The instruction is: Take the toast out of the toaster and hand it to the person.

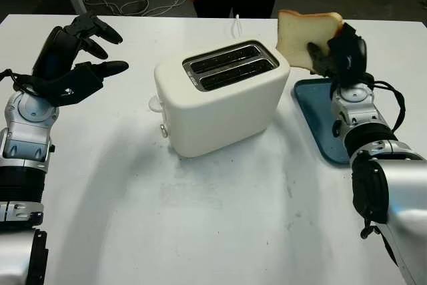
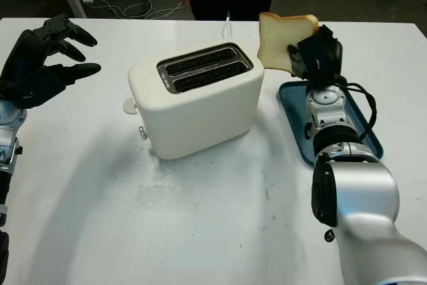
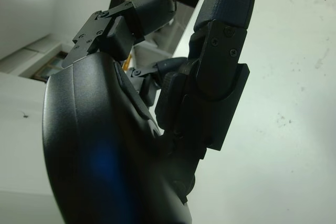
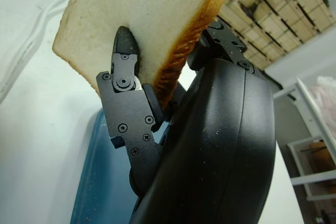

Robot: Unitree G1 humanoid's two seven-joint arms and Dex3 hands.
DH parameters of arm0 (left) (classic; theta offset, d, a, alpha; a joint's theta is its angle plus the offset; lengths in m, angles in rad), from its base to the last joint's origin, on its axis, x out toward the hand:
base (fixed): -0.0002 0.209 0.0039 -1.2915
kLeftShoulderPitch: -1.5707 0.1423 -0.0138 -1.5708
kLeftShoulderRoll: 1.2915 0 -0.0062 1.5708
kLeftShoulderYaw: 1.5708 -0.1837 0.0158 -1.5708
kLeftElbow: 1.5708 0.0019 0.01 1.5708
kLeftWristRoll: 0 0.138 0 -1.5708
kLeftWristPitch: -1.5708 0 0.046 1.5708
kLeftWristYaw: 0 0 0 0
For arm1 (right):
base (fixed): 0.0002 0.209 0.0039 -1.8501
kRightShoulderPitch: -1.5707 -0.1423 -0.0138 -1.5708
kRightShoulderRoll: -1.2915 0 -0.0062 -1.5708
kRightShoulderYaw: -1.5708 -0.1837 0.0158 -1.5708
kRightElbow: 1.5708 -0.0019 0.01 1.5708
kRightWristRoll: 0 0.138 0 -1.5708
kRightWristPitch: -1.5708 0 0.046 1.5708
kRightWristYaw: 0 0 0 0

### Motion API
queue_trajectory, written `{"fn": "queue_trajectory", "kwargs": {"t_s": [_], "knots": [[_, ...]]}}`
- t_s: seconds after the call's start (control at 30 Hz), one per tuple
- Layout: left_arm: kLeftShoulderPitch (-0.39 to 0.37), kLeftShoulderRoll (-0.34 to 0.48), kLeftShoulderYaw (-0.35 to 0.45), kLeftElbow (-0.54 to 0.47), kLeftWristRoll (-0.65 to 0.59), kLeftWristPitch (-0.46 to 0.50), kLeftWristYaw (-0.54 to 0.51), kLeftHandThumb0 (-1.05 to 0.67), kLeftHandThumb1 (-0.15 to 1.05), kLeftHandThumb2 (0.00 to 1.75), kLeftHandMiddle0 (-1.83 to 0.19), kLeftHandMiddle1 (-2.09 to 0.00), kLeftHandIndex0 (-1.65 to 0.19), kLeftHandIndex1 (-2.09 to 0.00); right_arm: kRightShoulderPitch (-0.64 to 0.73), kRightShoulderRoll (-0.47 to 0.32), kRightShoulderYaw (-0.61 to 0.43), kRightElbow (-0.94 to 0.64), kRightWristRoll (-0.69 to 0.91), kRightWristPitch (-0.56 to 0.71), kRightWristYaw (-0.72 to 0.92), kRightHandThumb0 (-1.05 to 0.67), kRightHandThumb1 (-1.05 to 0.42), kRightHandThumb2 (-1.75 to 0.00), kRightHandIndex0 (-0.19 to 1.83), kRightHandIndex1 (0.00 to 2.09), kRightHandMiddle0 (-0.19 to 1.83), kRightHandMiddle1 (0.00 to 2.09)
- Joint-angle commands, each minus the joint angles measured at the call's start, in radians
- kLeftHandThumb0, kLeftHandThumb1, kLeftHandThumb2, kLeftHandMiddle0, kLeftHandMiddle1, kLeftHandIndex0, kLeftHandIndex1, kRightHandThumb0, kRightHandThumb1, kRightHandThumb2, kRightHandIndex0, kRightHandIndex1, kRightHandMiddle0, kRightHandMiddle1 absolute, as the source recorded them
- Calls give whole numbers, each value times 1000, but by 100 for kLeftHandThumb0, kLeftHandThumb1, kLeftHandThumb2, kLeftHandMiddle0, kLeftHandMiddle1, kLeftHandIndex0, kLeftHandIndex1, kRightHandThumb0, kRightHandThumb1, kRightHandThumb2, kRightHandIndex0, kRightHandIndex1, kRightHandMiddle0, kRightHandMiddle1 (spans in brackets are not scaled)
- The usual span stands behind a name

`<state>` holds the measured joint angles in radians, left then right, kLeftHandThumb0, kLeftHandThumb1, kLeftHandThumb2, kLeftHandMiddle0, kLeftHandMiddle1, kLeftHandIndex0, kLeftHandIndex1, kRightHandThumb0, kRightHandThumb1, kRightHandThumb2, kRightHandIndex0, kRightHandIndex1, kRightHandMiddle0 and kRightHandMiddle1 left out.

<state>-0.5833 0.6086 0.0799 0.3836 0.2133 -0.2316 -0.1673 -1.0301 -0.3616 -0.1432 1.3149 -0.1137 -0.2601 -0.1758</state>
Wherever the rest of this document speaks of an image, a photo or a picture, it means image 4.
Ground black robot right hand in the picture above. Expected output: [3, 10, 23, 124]
[96, 19, 277, 224]

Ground slice of toast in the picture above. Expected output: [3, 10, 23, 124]
[52, 0, 232, 111]

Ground white metal shelf rack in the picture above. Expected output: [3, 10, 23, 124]
[272, 77, 336, 201]

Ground blue plastic tray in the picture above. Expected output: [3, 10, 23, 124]
[69, 108, 148, 224]

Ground pink plastic bag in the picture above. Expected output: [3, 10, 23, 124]
[309, 76, 336, 120]

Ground stacked wooden crates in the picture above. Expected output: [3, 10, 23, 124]
[217, 0, 336, 69]

